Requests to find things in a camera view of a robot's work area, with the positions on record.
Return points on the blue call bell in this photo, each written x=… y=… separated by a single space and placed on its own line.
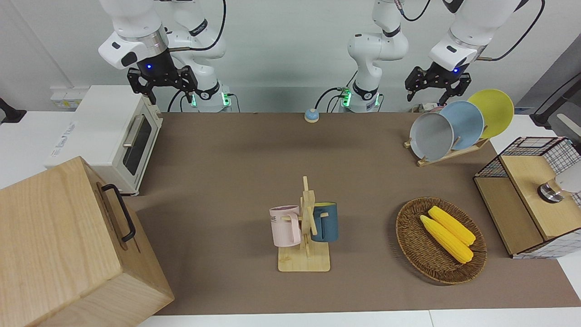
x=311 y=116

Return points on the yellow plate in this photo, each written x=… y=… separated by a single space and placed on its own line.
x=497 y=109

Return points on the light blue plate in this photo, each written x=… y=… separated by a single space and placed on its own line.
x=467 y=120

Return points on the wooden mug tree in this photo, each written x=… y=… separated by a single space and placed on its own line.
x=304 y=262

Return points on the light wooden box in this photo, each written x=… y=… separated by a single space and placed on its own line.
x=54 y=245

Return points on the dark blue mug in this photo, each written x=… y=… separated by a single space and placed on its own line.
x=327 y=225

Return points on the pink mug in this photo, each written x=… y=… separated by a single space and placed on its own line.
x=283 y=227

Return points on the white toaster oven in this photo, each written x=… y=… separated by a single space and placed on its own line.
x=100 y=131

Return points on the wooden plate rack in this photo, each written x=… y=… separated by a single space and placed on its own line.
x=454 y=153

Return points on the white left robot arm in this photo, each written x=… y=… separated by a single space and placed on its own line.
x=376 y=50

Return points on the yellow corn cob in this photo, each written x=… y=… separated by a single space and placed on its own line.
x=456 y=227
x=442 y=238

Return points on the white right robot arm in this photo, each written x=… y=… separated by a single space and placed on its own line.
x=136 y=18

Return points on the black clamp mount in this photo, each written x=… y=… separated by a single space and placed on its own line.
x=9 y=113

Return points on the brown table mat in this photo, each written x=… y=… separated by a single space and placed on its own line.
x=227 y=181

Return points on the gray plate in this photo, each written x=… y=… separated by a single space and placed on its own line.
x=429 y=138

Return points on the brown wicker basket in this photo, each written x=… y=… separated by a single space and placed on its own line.
x=417 y=245

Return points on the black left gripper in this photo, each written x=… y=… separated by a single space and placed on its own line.
x=439 y=75

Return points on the white cylinder grinder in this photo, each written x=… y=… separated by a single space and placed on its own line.
x=569 y=179

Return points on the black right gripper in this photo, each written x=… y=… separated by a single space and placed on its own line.
x=158 y=68

